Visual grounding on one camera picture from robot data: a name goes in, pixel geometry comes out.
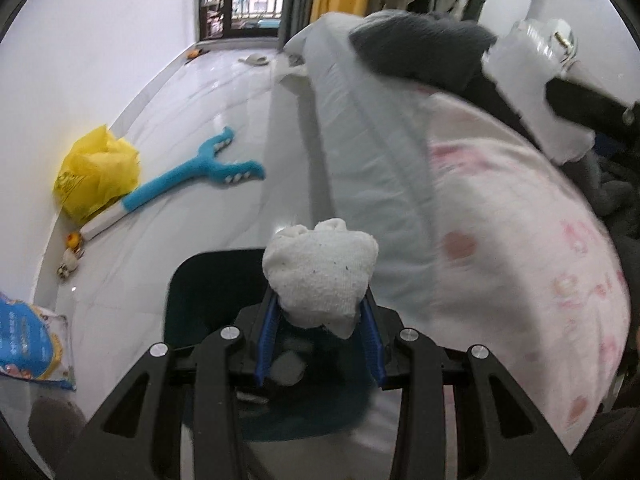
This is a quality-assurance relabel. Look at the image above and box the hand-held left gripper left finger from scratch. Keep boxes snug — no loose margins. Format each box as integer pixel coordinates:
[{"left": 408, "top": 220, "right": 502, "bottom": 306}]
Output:
[{"left": 55, "top": 292, "right": 281, "bottom": 480}]

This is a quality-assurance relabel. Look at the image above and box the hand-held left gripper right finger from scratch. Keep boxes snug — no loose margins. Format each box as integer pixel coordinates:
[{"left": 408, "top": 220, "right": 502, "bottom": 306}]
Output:
[{"left": 360, "top": 290, "right": 586, "bottom": 480}]

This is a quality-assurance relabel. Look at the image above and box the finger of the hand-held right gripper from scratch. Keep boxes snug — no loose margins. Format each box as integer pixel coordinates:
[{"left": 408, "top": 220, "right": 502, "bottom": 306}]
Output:
[
  {"left": 552, "top": 30, "right": 583, "bottom": 78},
  {"left": 545, "top": 77, "right": 640, "bottom": 128}
]

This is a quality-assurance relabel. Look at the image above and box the clear plastic wrap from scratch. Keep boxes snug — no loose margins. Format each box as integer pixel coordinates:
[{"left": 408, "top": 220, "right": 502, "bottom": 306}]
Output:
[{"left": 510, "top": 17, "right": 578, "bottom": 68}]

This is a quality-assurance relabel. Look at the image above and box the dark teal trash bin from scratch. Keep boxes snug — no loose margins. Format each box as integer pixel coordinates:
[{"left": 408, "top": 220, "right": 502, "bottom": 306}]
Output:
[{"left": 162, "top": 249, "right": 386, "bottom": 443}]

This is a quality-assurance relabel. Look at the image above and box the white sock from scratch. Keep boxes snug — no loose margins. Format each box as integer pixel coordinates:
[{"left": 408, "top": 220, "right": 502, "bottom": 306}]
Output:
[{"left": 262, "top": 217, "right": 379, "bottom": 339}]

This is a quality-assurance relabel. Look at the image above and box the pink patterned bed sheet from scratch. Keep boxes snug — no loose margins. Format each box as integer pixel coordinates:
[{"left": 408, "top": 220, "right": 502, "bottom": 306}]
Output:
[{"left": 370, "top": 85, "right": 631, "bottom": 456}]

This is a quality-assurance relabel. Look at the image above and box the blue forked plush toy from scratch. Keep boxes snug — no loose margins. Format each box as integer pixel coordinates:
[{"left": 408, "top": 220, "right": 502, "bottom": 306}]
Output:
[{"left": 80, "top": 126, "right": 266, "bottom": 241}]

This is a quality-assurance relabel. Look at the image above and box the small white plush toy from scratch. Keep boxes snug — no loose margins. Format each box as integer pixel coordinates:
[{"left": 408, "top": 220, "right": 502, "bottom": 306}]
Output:
[{"left": 56, "top": 249, "right": 81, "bottom": 278}]

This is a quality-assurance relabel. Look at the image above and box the blue snack packet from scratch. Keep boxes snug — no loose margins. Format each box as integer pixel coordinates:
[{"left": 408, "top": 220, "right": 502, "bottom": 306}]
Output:
[{"left": 0, "top": 292, "right": 77, "bottom": 391}]

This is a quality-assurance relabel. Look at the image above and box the yellow plastic bag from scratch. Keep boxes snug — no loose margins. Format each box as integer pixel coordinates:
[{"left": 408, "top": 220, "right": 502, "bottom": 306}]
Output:
[{"left": 54, "top": 125, "right": 141, "bottom": 223}]

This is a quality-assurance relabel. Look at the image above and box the grey curtain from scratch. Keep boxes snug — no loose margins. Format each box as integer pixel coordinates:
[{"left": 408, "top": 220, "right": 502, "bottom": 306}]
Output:
[{"left": 277, "top": 0, "right": 326, "bottom": 46}]

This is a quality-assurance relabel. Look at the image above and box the black framed balcony door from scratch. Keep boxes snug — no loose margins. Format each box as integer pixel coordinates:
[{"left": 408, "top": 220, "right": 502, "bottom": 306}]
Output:
[{"left": 197, "top": 0, "right": 291, "bottom": 41}]

